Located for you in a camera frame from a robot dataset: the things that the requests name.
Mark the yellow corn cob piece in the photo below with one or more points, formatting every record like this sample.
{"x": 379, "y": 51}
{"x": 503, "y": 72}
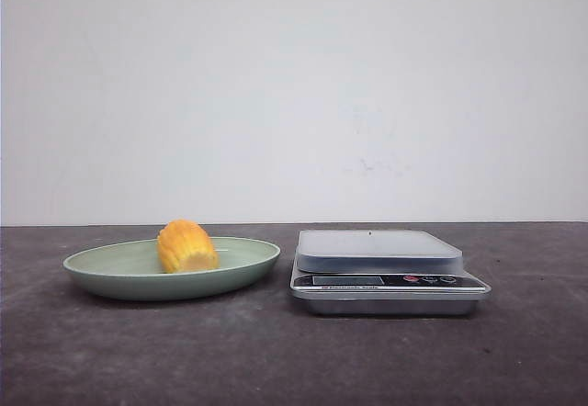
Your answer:
{"x": 183, "y": 246}

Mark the silver digital kitchen scale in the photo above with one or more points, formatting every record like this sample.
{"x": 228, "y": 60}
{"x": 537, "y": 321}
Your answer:
{"x": 382, "y": 272}

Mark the green oval plate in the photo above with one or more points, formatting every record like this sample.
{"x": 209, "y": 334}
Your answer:
{"x": 132, "y": 270}

